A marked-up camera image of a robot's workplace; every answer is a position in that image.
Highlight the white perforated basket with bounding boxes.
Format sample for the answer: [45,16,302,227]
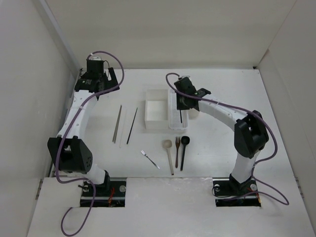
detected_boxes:
[168,89,189,131]

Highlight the white square box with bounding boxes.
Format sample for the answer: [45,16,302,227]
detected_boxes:
[145,89,169,130]

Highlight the white chopstick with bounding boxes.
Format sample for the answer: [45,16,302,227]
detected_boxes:
[119,108,128,148]

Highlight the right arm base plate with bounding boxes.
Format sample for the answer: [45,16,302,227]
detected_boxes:
[212,178,261,207]

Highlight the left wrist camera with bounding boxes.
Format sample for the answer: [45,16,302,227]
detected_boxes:
[90,56,102,61]

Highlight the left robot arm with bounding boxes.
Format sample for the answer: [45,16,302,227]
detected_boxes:
[47,56,119,196]

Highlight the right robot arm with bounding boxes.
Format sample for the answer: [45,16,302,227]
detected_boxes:
[174,77,269,196]

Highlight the black spoon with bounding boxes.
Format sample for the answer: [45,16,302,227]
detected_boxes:
[180,136,190,171]

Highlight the brown wooden fork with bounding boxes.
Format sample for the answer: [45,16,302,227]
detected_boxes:
[175,137,181,168]

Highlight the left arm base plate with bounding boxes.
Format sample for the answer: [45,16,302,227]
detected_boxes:
[79,178,127,207]

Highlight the small metal fork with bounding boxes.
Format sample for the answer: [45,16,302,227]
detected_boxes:
[141,150,160,169]

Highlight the beige wooden spoon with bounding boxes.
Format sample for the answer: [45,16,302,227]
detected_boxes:
[162,140,174,175]

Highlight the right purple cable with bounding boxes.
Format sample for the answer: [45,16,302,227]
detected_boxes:
[165,72,290,206]

